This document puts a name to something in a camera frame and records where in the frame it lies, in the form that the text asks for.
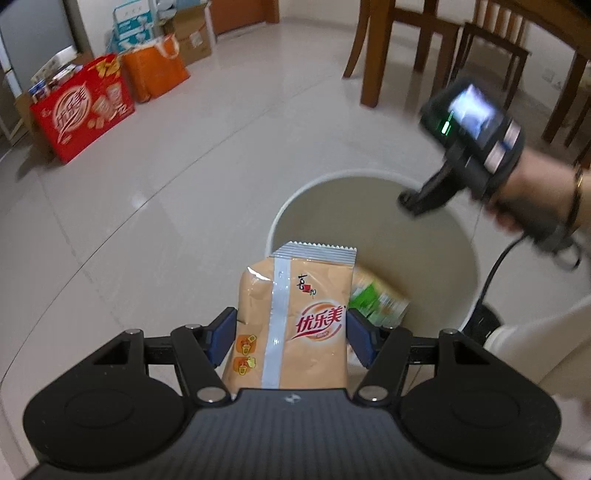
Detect gold bracelet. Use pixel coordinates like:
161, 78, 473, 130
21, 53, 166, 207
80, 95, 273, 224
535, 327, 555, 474
566, 164, 585, 232

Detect person's white trousers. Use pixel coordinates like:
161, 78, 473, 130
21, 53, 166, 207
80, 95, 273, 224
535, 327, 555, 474
485, 295, 591, 480

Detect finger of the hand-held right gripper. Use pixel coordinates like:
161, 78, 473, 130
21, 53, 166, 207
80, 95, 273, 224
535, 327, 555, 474
398, 161, 457, 217

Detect orange milk tea packet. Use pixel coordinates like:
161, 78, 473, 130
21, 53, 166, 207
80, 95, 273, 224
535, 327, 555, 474
222, 241, 358, 393

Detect open box of books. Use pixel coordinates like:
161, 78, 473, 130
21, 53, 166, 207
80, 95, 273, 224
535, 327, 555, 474
14, 46, 93, 139

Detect red printed carton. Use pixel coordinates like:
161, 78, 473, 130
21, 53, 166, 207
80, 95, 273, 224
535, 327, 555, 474
30, 53, 136, 164

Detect brown cardboard box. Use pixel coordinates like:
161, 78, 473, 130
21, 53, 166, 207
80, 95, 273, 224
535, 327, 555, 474
161, 2, 213, 65

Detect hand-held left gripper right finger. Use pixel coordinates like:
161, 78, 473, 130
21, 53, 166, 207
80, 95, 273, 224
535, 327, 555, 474
347, 308, 492, 406

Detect white trash bin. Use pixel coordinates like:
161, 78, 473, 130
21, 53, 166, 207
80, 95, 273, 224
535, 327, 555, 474
265, 170, 481, 365

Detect black round object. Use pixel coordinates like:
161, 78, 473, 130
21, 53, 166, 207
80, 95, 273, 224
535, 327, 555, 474
462, 302, 502, 344

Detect green packet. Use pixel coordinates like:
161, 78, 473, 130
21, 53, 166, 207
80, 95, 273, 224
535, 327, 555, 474
348, 270, 411, 330

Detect wooden chair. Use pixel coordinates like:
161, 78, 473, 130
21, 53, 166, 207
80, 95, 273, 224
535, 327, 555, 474
450, 0, 532, 107
344, 0, 462, 109

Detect person's right hand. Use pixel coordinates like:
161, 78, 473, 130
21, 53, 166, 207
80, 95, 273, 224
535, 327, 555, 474
486, 150, 578, 232

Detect stack of white blue cartons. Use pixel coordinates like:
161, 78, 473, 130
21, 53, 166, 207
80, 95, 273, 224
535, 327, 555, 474
111, 0, 160, 54

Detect wooden table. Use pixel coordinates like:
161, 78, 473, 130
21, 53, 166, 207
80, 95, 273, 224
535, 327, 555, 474
522, 0, 591, 145

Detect person's right forearm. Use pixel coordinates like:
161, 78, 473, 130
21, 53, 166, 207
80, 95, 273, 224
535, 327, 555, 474
573, 157, 591, 232

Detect orange shopping bag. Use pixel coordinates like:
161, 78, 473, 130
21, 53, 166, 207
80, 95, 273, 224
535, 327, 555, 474
121, 34, 191, 103

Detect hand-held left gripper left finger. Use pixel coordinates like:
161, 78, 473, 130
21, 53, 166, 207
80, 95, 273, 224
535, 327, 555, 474
92, 307, 237, 406

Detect grey cabinet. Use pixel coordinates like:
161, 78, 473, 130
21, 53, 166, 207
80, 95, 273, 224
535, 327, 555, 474
0, 0, 93, 93

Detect black cable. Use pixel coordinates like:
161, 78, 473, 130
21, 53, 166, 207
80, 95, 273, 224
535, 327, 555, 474
464, 231, 528, 334

